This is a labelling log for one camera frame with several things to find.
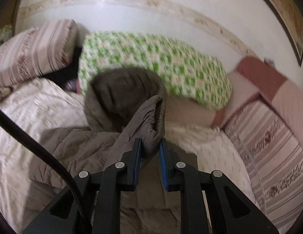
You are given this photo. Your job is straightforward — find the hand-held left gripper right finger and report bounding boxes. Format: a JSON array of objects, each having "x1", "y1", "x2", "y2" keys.
[{"x1": 159, "y1": 138, "x2": 280, "y2": 234}]

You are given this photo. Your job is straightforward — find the black cable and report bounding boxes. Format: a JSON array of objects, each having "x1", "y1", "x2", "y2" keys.
[{"x1": 0, "y1": 106, "x2": 93, "y2": 234}]

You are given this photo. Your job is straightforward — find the striped floral back cushion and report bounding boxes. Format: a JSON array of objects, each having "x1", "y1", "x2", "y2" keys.
[{"x1": 223, "y1": 100, "x2": 303, "y2": 232}]

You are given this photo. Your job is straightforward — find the striped floral pillow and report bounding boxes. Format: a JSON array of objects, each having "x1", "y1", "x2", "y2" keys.
[{"x1": 0, "y1": 18, "x2": 79, "y2": 88}]

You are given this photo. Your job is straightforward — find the dark framed wall picture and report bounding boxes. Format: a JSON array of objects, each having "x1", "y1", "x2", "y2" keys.
[{"x1": 244, "y1": 0, "x2": 303, "y2": 66}]

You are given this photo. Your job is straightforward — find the green patterned bag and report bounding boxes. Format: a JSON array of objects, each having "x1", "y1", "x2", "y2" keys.
[{"x1": 0, "y1": 24, "x2": 14, "y2": 47}]

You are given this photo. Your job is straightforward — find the green checkered pillow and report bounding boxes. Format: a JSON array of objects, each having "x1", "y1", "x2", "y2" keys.
[{"x1": 77, "y1": 30, "x2": 233, "y2": 110}]

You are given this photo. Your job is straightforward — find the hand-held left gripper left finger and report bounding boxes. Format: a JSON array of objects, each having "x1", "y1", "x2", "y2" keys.
[{"x1": 23, "y1": 138, "x2": 142, "y2": 234}]

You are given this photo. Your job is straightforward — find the brown padded jacket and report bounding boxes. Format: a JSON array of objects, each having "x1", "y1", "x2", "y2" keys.
[{"x1": 27, "y1": 67, "x2": 199, "y2": 234}]

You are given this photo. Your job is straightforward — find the white patterned bed sheet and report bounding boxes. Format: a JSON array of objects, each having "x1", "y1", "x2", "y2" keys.
[{"x1": 0, "y1": 78, "x2": 262, "y2": 234}]

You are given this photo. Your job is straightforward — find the dark cloth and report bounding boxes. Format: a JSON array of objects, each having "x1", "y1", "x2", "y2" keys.
[{"x1": 46, "y1": 46, "x2": 84, "y2": 93}]

